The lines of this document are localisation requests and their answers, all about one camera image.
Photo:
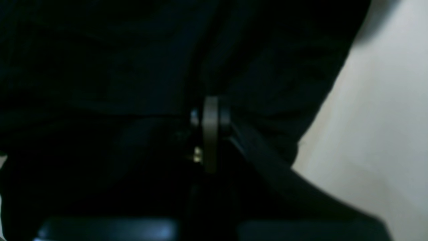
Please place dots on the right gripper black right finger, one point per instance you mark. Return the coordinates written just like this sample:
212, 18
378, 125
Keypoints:
276, 204

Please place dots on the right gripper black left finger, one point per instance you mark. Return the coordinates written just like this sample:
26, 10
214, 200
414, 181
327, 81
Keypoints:
169, 198

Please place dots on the black t-shirt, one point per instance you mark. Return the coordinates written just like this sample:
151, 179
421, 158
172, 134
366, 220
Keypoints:
90, 89

